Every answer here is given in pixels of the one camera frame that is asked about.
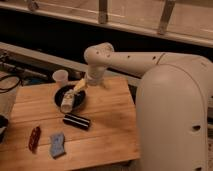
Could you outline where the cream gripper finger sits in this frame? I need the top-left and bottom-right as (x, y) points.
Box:
(73, 78), (86, 92)

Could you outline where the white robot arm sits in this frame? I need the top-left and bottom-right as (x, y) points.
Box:
(84, 43), (213, 171)

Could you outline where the black round plate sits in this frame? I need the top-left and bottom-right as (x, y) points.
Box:
(54, 85), (86, 110)

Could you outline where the translucent plastic cup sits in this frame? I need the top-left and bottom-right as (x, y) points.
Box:
(52, 70), (68, 87)

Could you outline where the white bottle on plate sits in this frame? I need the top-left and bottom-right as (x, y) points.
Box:
(60, 89), (76, 113)

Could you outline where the black cylindrical can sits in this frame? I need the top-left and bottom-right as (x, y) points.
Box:
(63, 114), (90, 130)

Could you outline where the blue sponge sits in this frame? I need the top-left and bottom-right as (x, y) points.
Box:
(49, 132), (65, 158)

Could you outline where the dark object at left edge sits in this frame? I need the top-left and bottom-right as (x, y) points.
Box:
(0, 115), (9, 143)

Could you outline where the black cable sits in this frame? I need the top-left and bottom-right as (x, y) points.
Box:
(0, 74), (24, 94)

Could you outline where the metal window rail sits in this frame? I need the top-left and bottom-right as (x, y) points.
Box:
(0, 0), (213, 48)

